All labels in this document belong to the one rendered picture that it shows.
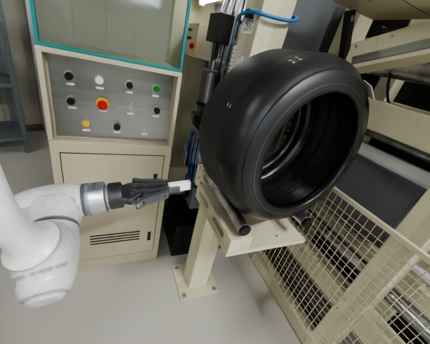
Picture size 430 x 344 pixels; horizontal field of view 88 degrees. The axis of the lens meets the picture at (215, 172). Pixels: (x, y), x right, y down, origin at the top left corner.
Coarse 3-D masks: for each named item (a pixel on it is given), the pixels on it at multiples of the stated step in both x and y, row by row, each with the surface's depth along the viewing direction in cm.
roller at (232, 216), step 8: (208, 176) 97; (216, 192) 89; (224, 200) 84; (224, 208) 83; (232, 208) 80; (232, 216) 77; (240, 216) 76; (240, 224) 74; (240, 232) 73; (248, 232) 74
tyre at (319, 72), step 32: (256, 64) 62; (288, 64) 55; (320, 64) 55; (224, 96) 63; (256, 96) 54; (288, 96) 53; (320, 96) 87; (352, 96) 62; (224, 128) 60; (256, 128) 54; (320, 128) 94; (352, 128) 74; (224, 160) 61; (256, 160) 58; (288, 160) 103; (320, 160) 93; (352, 160) 80; (224, 192) 70; (256, 192) 64; (288, 192) 94; (320, 192) 81
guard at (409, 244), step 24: (336, 192) 94; (408, 240) 72; (264, 264) 138; (384, 264) 78; (288, 288) 120; (312, 288) 106; (360, 288) 86; (408, 288) 72; (336, 312) 95; (384, 312) 78; (312, 336) 106; (336, 336) 95
